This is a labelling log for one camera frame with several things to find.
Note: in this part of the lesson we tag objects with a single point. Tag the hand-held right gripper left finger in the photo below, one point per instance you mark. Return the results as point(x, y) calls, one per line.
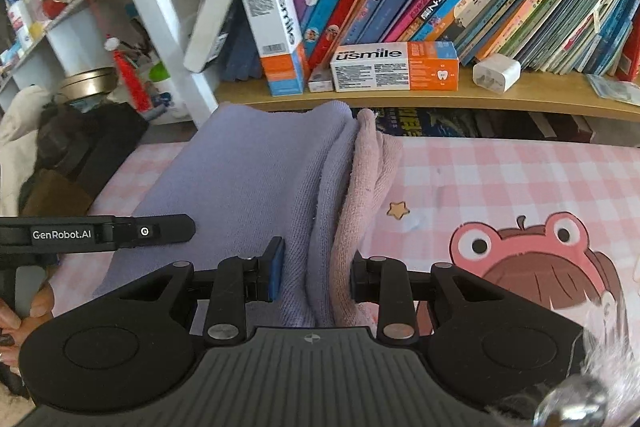
point(277, 269)

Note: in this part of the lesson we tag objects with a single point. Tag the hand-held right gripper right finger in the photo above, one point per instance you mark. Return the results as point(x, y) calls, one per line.
point(362, 278)

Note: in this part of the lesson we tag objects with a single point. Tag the lilac and pink knit sweater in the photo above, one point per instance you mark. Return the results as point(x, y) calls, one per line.
point(260, 177)

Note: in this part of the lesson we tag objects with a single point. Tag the person's left hand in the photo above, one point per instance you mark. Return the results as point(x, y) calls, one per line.
point(41, 304)

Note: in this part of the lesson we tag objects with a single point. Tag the dark brown leather bag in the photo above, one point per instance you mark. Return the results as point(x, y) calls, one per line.
point(95, 142)

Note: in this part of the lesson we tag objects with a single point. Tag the white cloth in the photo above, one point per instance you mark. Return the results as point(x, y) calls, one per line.
point(17, 142)

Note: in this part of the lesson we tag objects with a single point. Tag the brass bowl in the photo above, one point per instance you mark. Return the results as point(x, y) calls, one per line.
point(87, 83)

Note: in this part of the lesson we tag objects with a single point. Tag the pink checked cartoon bed sheet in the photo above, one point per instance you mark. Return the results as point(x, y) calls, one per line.
point(490, 187)

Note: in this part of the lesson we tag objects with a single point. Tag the red bottle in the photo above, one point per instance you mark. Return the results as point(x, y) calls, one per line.
point(131, 74)

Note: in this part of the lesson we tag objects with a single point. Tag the white jar with green lid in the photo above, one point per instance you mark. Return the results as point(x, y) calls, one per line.
point(167, 89)

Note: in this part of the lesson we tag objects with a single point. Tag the small white box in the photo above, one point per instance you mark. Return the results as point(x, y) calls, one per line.
point(320, 81)

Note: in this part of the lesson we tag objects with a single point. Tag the flat white orange toothpaste box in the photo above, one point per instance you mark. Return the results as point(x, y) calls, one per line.
point(395, 67)

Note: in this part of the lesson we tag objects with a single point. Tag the wooden shelf board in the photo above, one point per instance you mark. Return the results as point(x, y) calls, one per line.
point(500, 102)

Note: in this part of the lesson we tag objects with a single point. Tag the tall white orange toothpaste box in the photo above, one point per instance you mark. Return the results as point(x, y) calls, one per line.
point(277, 37)

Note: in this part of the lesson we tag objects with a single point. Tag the shiny metal knob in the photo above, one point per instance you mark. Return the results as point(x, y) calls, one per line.
point(572, 402)

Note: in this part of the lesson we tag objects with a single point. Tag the white charger plug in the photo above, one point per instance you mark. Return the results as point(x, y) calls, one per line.
point(496, 73)

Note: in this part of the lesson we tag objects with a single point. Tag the fluffy pale sleeve cuff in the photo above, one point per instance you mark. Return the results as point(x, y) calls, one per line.
point(607, 347)

